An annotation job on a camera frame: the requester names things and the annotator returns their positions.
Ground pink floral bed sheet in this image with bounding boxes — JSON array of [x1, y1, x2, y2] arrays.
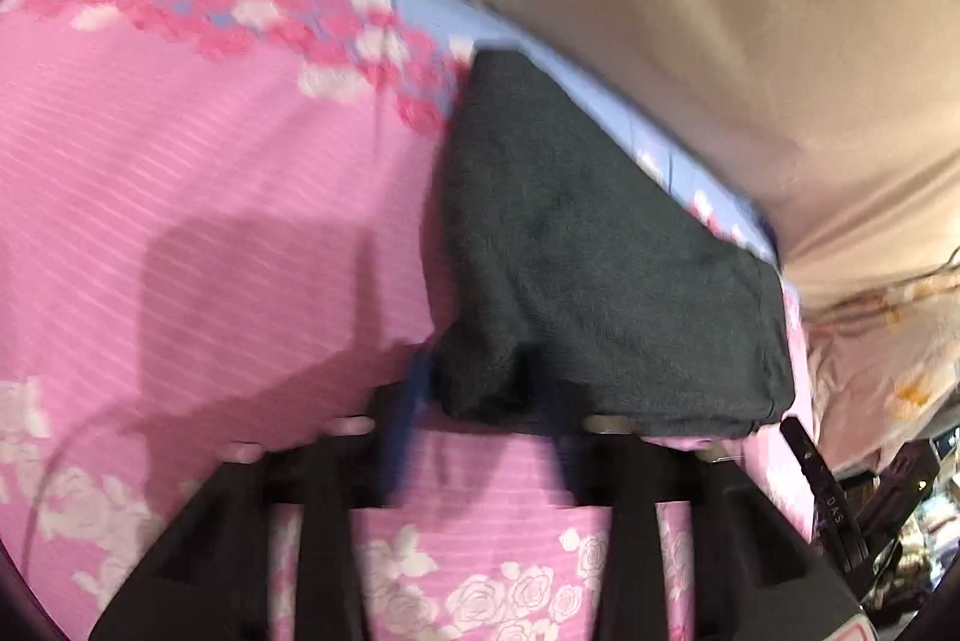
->
[[2, 0, 775, 639]]

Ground dark grey pants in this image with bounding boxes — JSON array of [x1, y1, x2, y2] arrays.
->
[[434, 49, 796, 438]]

